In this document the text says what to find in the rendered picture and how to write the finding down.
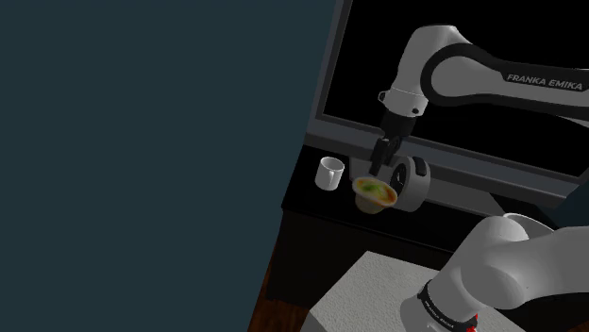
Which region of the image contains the white mug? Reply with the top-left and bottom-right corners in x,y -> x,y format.
314,156 -> 346,191

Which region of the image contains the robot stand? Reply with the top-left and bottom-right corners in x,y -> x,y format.
301,250 -> 527,332

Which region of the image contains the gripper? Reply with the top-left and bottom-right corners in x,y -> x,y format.
368,108 -> 418,178

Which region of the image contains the bowl of noodle soup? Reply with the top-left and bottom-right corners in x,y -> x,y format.
351,175 -> 399,216

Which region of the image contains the grey round device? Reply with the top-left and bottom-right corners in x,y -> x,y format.
388,155 -> 432,213

